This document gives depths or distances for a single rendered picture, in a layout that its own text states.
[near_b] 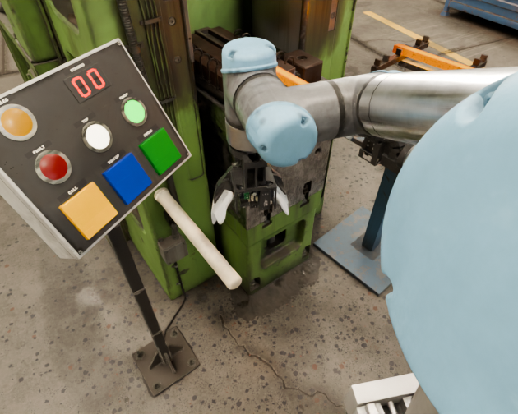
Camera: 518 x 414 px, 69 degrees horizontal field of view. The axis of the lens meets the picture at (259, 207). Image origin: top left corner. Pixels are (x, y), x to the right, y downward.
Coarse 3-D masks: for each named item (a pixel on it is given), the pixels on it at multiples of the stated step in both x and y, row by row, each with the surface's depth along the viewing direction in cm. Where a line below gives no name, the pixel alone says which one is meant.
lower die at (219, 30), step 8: (200, 32) 129; (216, 32) 129; (224, 32) 131; (192, 40) 126; (200, 40) 126; (208, 40) 126; (208, 48) 122; (216, 48) 122; (216, 56) 118; (280, 64) 113; (288, 64) 113; (200, 72) 119
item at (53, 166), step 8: (40, 160) 61; (48, 160) 62; (56, 160) 63; (64, 160) 64; (40, 168) 61; (48, 168) 62; (56, 168) 63; (64, 168) 64; (48, 176) 62; (56, 176) 63; (64, 176) 64
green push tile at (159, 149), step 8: (160, 128) 80; (152, 136) 78; (160, 136) 79; (168, 136) 81; (144, 144) 76; (152, 144) 78; (160, 144) 79; (168, 144) 81; (144, 152) 76; (152, 152) 77; (160, 152) 79; (168, 152) 80; (176, 152) 82; (152, 160) 77; (160, 160) 79; (168, 160) 80; (176, 160) 82; (160, 168) 79
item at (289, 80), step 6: (276, 72) 105; (282, 72) 105; (288, 72) 105; (282, 78) 104; (288, 78) 103; (294, 78) 103; (300, 78) 103; (288, 84) 103; (294, 84) 101; (300, 84) 100
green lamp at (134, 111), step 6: (132, 102) 75; (126, 108) 74; (132, 108) 75; (138, 108) 76; (126, 114) 74; (132, 114) 75; (138, 114) 76; (144, 114) 77; (132, 120) 75; (138, 120) 76
